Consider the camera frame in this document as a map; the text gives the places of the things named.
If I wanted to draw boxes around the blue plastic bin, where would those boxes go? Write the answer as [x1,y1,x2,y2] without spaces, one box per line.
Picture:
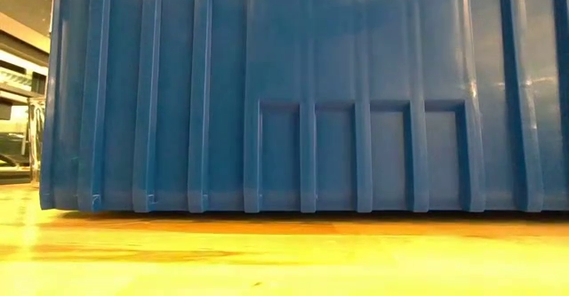
[38,0,569,214]

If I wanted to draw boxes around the grey folding table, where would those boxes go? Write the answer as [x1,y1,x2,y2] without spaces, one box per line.
[0,0,55,68]

